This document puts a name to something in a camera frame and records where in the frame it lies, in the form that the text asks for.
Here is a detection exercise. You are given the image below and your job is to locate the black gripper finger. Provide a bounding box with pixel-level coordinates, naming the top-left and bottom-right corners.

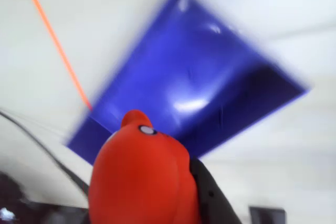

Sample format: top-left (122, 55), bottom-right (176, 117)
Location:
top-left (189, 158), bottom-right (244, 224)

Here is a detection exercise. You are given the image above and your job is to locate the red rubber duck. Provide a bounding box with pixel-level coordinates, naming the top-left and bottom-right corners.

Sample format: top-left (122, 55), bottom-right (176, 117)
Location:
top-left (88, 109), bottom-right (200, 224)

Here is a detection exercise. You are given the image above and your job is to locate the blue plastic box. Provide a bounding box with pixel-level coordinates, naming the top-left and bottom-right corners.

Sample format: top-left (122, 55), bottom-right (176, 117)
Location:
top-left (62, 0), bottom-right (313, 167)

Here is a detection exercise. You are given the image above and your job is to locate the orange tape strip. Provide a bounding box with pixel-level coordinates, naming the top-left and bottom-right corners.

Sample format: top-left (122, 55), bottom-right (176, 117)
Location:
top-left (18, 0), bottom-right (93, 111)

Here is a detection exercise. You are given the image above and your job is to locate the long black table cable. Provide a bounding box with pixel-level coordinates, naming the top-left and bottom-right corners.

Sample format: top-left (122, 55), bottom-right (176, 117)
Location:
top-left (0, 110), bottom-right (89, 196)

